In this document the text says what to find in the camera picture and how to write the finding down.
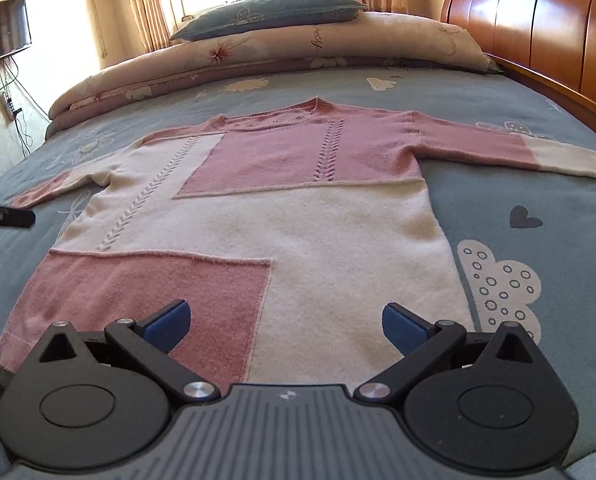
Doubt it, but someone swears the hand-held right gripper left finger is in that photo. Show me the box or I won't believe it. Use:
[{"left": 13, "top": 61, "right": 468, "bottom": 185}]
[{"left": 38, "top": 299, "right": 216, "bottom": 403}]

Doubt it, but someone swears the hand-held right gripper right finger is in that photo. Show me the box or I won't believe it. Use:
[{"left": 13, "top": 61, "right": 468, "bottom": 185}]
[{"left": 354, "top": 302, "right": 541, "bottom": 403}]

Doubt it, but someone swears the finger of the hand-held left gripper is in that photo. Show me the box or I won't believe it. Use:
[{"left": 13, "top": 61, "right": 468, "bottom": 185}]
[{"left": 0, "top": 201, "right": 36, "bottom": 232}]

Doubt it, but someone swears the pink and cream knit sweater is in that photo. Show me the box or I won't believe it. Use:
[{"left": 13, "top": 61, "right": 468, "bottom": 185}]
[{"left": 0, "top": 96, "right": 596, "bottom": 386}]

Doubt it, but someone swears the power strip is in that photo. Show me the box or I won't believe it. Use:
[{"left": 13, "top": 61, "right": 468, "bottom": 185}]
[{"left": 0, "top": 94, "right": 22, "bottom": 122}]

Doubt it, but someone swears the blue floral bed sheet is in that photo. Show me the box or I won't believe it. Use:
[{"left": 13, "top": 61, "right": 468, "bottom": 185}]
[{"left": 0, "top": 67, "right": 596, "bottom": 480}]

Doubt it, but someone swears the beige curtain with red pattern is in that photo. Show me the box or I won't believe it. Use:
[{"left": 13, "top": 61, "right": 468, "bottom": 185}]
[{"left": 120, "top": 0, "right": 186, "bottom": 53}]

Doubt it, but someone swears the folded pink floral quilt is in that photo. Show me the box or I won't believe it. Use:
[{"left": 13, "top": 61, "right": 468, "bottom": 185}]
[{"left": 45, "top": 10, "right": 504, "bottom": 138}]

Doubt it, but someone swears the teal floral pillow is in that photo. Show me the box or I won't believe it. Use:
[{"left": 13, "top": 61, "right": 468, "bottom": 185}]
[{"left": 169, "top": 0, "right": 369, "bottom": 43}]

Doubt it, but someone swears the wooden headboard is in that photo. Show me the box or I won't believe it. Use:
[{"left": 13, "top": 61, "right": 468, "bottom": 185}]
[{"left": 440, "top": 0, "right": 596, "bottom": 153}]

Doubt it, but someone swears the wall-mounted television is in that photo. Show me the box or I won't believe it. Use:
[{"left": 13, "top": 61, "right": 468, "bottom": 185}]
[{"left": 0, "top": 0, "right": 33, "bottom": 68}]

